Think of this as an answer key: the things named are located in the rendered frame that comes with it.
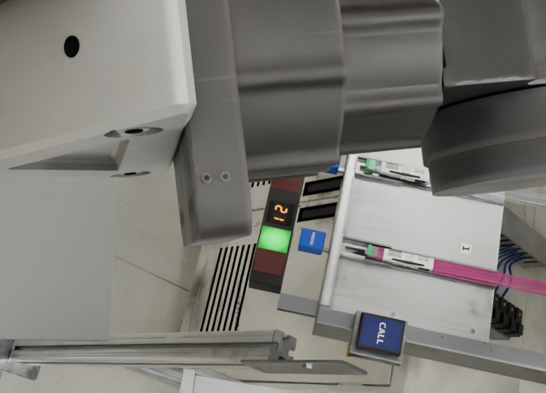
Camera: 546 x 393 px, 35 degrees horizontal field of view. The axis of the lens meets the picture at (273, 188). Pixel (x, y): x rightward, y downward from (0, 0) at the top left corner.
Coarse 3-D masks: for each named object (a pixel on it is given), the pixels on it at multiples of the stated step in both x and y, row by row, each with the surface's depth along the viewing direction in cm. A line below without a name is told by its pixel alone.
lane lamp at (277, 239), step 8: (264, 232) 105; (272, 232) 105; (280, 232) 105; (288, 232) 105; (264, 240) 104; (272, 240) 105; (280, 240) 105; (288, 240) 105; (272, 248) 104; (280, 248) 104
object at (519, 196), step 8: (376, 160) 107; (368, 168) 106; (376, 168) 106; (496, 192) 106; (504, 192) 106; (512, 192) 106; (520, 192) 106; (528, 192) 106; (504, 200) 106; (512, 200) 106; (520, 200) 105; (528, 200) 105; (536, 200) 105; (544, 200) 106; (544, 208) 106
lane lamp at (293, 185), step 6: (276, 180) 108; (282, 180) 108; (288, 180) 108; (294, 180) 108; (300, 180) 108; (276, 186) 107; (282, 186) 107; (288, 186) 107; (294, 186) 107; (300, 186) 107; (294, 192) 107
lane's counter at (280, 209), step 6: (270, 204) 106; (276, 204) 106; (282, 204) 106; (288, 204) 106; (270, 210) 106; (276, 210) 106; (282, 210) 106; (288, 210) 106; (270, 216) 106; (276, 216) 106; (282, 216) 106; (288, 216) 106; (276, 222) 105; (282, 222) 106; (288, 222) 106
